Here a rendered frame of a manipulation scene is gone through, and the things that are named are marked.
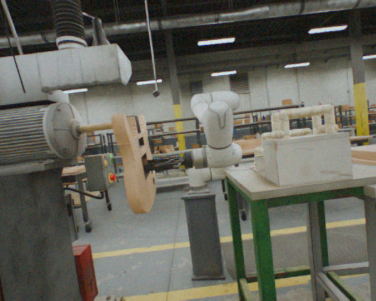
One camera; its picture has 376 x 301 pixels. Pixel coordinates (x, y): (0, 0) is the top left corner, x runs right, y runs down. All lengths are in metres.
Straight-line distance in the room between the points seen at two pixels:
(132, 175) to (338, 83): 15.08
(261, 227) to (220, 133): 0.38
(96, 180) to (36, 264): 0.43
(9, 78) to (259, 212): 1.13
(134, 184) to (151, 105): 11.62
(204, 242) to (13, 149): 1.35
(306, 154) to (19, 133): 1.11
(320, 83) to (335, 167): 13.97
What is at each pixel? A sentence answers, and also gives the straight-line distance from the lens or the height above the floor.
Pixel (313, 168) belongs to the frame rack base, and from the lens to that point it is 0.84.
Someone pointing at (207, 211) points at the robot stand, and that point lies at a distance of 1.62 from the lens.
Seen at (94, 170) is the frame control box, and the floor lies 1.04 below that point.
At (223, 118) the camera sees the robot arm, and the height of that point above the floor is 1.20.
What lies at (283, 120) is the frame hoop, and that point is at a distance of 0.80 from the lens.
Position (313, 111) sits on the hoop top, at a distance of 0.85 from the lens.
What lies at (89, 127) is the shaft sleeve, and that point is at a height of 1.25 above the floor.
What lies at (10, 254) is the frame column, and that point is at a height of 0.76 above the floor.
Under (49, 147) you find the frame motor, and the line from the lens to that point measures 0.97.
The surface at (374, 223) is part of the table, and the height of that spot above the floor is 0.74.
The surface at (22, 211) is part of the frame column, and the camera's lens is 1.09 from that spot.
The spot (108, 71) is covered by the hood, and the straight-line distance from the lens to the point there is 0.84.
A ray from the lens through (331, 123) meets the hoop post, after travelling 0.88.
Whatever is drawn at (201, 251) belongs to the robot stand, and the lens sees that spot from 1.77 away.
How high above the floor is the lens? 1.14
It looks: 3 degrees down
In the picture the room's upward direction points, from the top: 7 degrees counter-clockwise
